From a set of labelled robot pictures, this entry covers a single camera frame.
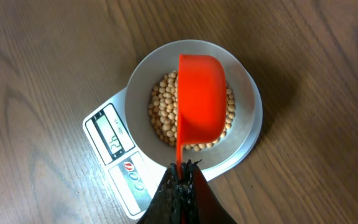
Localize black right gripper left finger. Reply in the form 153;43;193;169
137;163;181;224

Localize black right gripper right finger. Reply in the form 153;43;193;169
181;160;237;224

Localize red plastic measuring scoop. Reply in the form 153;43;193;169
176;54;226;177

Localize white digital kitchen scale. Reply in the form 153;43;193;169
83;73;263;220

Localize soybeans in bowl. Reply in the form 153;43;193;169
148;70;236;152

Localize grey plastic bowl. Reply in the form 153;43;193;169
124;40;263;170

